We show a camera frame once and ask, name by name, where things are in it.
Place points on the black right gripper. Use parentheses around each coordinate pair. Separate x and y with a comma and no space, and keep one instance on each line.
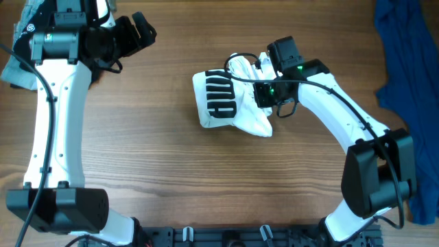
(262,95)

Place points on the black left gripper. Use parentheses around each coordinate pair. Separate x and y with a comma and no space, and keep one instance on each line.
(132,44)

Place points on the white Puma t-shirt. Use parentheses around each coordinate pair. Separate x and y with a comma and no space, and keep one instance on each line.
(227,102)

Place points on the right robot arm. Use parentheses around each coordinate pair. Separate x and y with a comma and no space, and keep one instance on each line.
(379,169)

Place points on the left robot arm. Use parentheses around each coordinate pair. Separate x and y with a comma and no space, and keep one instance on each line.
(76,39)

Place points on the black garment with logo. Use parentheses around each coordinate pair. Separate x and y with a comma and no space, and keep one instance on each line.
(37,23)

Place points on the light blue folded garment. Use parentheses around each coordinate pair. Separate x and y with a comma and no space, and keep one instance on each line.
(12,72)

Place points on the navy blue garment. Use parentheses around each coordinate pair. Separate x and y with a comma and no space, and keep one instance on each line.
(411,58)

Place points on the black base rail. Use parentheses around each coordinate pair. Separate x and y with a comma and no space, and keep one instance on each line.
(293,236)

